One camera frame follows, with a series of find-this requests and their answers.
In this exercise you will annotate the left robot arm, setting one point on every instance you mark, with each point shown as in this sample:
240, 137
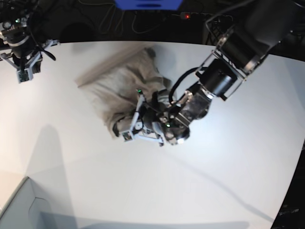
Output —
238, 52

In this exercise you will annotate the beige t-shirt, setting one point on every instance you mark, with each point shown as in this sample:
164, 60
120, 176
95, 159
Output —
111, 86

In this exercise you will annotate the blue box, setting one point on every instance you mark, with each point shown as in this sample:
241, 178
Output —
148, 4

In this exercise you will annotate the black power strip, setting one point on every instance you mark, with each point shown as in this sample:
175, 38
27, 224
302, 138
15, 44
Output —
204, 16

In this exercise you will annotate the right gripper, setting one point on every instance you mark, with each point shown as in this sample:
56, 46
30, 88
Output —
26, 66

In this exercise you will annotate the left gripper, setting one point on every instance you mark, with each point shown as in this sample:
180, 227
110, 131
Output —
143, 122

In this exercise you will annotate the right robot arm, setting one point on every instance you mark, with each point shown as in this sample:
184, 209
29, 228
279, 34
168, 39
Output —
18, 45

